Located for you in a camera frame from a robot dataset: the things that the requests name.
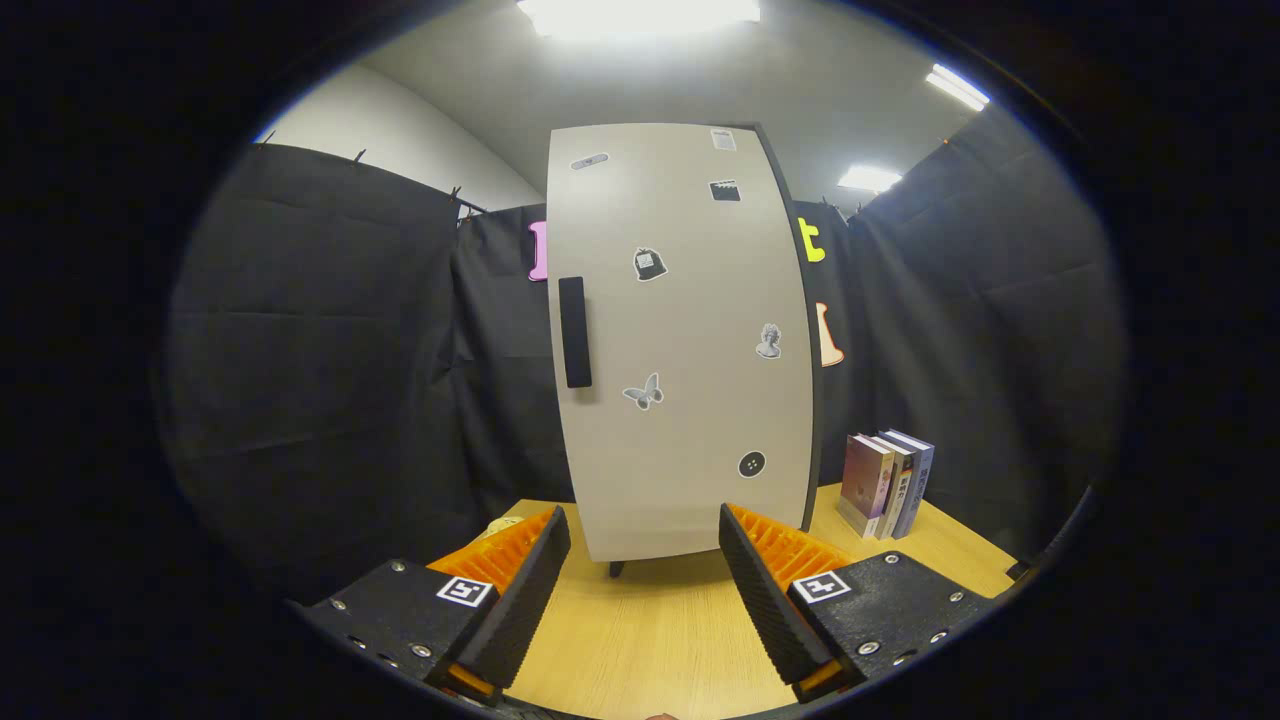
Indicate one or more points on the purple book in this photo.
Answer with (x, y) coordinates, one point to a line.
(865, 480)

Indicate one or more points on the small ceiling light panel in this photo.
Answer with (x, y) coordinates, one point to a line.
(869, 179)

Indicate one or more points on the black backdrop cloth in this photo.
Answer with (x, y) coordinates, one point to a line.
(320, 350)

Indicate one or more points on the long ceiling light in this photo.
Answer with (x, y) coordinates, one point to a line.
(957, 87)

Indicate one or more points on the beige cabinet door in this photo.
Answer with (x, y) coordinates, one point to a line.
(680, 470)

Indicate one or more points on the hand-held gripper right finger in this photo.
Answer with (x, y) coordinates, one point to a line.
(768, 610)

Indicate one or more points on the blue grey book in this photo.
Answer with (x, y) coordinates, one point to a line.
(922, 480)

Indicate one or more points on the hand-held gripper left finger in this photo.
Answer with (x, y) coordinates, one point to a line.
(520, 620)

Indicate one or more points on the large ceiling light panel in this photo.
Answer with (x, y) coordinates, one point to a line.
(640, 15)

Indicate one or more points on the dark grey cabinet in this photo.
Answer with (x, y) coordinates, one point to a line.
(817, 420)

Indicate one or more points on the yellow plush toy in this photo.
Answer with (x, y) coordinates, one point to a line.
(503, 527)

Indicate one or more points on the white orange book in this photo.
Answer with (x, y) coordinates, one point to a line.
(900, 495)

